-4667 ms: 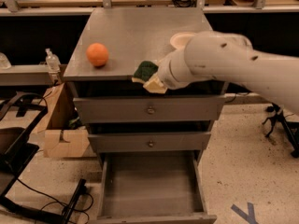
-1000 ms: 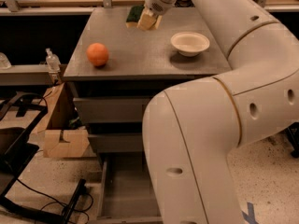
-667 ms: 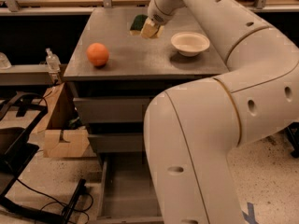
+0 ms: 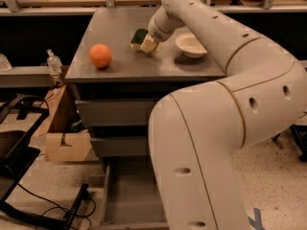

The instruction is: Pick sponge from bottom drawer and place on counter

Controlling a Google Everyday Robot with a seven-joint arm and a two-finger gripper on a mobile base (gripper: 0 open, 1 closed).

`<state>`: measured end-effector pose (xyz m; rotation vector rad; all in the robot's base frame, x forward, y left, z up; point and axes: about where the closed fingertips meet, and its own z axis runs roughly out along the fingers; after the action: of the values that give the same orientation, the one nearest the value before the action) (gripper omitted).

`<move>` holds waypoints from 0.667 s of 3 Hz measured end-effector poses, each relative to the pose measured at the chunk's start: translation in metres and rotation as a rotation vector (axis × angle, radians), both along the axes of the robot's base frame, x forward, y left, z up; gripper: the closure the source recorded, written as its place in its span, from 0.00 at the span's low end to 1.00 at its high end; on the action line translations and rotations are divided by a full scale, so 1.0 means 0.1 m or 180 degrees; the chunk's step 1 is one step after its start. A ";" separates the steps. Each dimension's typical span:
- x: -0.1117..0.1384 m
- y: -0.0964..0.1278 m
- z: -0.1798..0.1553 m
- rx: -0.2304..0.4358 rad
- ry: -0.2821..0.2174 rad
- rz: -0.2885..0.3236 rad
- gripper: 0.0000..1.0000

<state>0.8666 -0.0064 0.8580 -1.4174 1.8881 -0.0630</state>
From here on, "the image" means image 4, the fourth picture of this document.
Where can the black metal stand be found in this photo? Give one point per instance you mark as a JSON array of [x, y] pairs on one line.
[[17, 156]]

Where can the grey drawer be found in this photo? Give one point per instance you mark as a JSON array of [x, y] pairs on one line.
[[131, 198], [116, 112], [120, 146]]

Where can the middle grey drawer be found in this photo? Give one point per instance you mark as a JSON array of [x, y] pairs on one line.
[[120, 146]]

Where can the grey drawer cabinet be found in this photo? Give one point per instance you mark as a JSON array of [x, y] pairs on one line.
[[131, 73]]

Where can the bottom grey drawer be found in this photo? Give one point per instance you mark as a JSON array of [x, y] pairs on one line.
[[131, 198]]

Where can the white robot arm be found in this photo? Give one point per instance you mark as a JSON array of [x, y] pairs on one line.
[[194, 131]]

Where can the clear plastic bottle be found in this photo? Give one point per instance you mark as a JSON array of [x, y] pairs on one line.
[[54, 62]]

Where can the cardboard box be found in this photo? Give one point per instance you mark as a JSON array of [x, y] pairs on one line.
[[64, 142]]

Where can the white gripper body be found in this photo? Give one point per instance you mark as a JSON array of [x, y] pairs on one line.
[[157, 34]]

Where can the white bowl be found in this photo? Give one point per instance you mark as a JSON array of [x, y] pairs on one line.
[[190, 46]]

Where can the black tripod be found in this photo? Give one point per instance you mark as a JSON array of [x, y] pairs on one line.
[[300, 135]]

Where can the top grey drawer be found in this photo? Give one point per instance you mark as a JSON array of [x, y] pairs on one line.
[[116, 112]]

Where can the green yellow sponge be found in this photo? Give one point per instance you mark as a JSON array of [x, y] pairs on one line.
[[138, 39]]

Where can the orange ball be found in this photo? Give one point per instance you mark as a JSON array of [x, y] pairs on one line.
[[100, 56]]

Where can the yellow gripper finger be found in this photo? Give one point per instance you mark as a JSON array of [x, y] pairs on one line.
[[148, 44]]

